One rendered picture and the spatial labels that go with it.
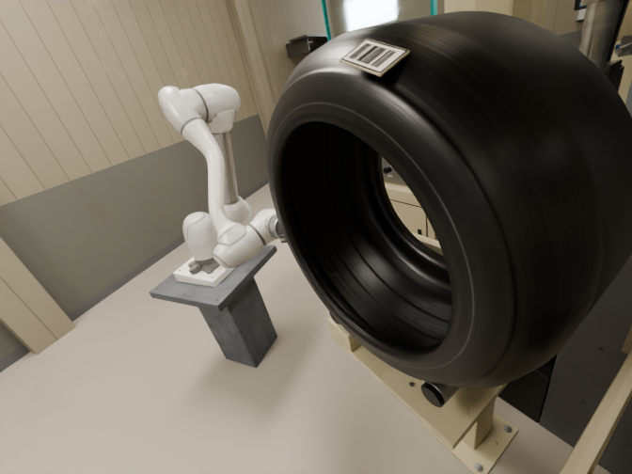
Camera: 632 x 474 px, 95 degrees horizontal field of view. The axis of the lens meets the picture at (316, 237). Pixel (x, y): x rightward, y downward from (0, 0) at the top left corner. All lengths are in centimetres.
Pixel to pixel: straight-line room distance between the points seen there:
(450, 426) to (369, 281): 34
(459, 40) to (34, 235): 324
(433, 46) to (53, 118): 333
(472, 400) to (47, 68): 361
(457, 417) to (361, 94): 61
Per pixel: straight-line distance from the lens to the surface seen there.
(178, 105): 126
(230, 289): 146
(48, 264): 337
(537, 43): 44
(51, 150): 343
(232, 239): 103
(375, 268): 80
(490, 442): 161
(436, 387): 61
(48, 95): 353
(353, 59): 35
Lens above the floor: 143
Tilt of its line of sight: 28 degrees down
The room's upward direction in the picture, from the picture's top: 14 degrees counter-clockwise
